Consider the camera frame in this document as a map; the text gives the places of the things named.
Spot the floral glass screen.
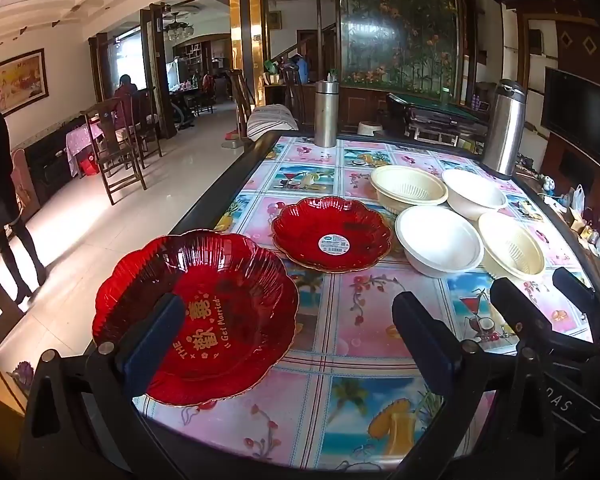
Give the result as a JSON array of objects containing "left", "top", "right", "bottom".
[{"left": 340, "top": 0, "right": 463, "bottom": 88}]

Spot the striped cushion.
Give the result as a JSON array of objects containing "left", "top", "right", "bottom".
[{"left": 247, "top": 104, "right": 301, "bottom": 142}]

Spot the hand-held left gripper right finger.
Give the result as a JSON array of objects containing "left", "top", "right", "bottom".
[{"left": 391, "top": 291, "right": 577, "bottom": 480}]

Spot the printed tablecloth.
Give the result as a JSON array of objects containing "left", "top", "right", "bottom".
[{"left": 130, "top": 135, "right": 596, "bottom": 471}]

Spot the black framed table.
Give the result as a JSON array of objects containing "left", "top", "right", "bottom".
[{"left": 75, "top": 127, "right": 600, "bottom": 480}]

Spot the chandelier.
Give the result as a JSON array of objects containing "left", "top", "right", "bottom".
[{"left": 162, "top": 12, "right": 196, "bottom": 42}]

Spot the green mahjong table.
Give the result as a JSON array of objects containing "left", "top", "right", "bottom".
[{"left": 385, "top": 91, "right": 491, "bottom": 143}]

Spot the slim steel thermos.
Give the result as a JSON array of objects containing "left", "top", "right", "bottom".
[{"left": 313, "top": 80, "right": 338, "bottom": 148}]

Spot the black television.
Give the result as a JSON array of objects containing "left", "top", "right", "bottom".
[{"left": 540, "top": 66, "right": 600, "bottom": 183}]

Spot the purple decoration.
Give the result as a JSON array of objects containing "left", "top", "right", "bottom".
[{"left": 10, "top": 362, "right": 35, "bottom": 386}]

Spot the large steel thermos jug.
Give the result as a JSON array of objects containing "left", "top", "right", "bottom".
[{"left": 482, "top": 78, "right": 527, "bottom": 181}]

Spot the red plate with gold print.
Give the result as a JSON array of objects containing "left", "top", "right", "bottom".
[{"left": 91, "top": 230, "right": 301, "bottom": 408}]

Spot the table with pink cloth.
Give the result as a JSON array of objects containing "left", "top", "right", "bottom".
[{"left": 66, "top": 122, "right": 106, "bottom": 176}]

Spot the red plate with white sticker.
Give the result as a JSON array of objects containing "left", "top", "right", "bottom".
[{"left": 271, "top": 196, "right": 393, "bottom": 275}]

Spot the dark wooden chair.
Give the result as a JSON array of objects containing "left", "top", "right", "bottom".
[
  {"left": 80, "top": 97, "right": 148, "bottom": 206},
  {"left": 125, "top": 87, "right": 163, "bottom": 161},
  {"left": 228, "top": 69, "right": 255, "bottom": 136}
]

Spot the brown armchair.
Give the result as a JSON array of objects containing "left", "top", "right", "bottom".
[{"left": 10, "top": 149, "right": 41, "bottom": 211}]

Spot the black cabinet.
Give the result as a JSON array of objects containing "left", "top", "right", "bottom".
[{"left": 27, "top": 117, "right": 88, "bottom": 201}]

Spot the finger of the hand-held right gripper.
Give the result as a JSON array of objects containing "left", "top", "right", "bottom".
[
  {"left": 489, "top": 276, "right": 597, "bottom": 357},
  {"left": 551, "top": 266, "right": 600, "bottom": 342}
]

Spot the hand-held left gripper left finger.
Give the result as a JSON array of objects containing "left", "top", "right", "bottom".
[{"left": 17, "top": 292, "right": 188, "bottom": 480}]

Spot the gold pillar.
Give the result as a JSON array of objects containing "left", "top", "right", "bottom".
[{"left": 228, "top": 0, "right": 268, "bottom": 106}]

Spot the framed wall painting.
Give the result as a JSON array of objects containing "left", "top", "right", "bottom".
[{"left": 0, "top": 48, "right": 48, "bottom": 118}]

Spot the white plastic bowl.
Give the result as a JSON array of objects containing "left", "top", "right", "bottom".
[
  {"left": 394, "top": 206, "right": 485, "bottom": 278},
  {"left": 441, "top": 168, "right": 508, "bottom": 221}
]

